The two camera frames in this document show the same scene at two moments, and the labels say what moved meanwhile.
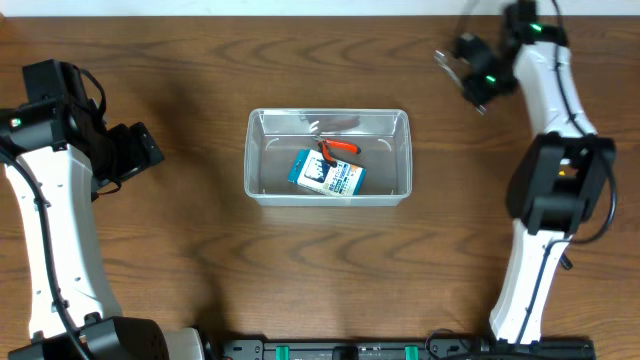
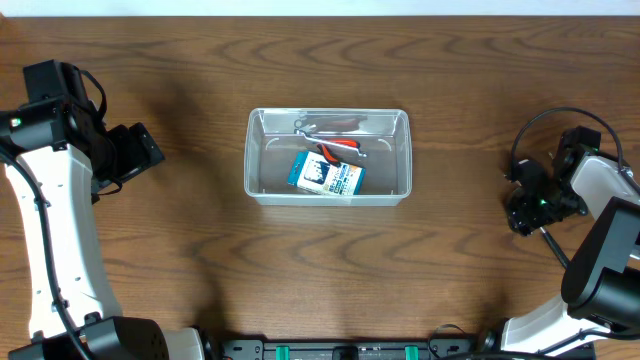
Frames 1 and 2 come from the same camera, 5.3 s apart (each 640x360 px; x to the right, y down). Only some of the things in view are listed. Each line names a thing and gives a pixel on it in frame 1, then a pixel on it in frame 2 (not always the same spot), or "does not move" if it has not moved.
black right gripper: x=480 y=95 -> x=521 y=213
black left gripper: x=131 y=159 does not move
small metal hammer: x=455 y=68 -> x=302 y=128
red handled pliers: x=326 y=144 does not move
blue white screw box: x=311 y=169 does not move
